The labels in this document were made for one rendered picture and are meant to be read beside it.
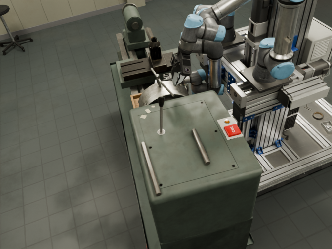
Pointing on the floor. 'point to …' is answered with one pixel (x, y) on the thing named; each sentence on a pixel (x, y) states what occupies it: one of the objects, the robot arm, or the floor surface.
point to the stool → (10, 31)
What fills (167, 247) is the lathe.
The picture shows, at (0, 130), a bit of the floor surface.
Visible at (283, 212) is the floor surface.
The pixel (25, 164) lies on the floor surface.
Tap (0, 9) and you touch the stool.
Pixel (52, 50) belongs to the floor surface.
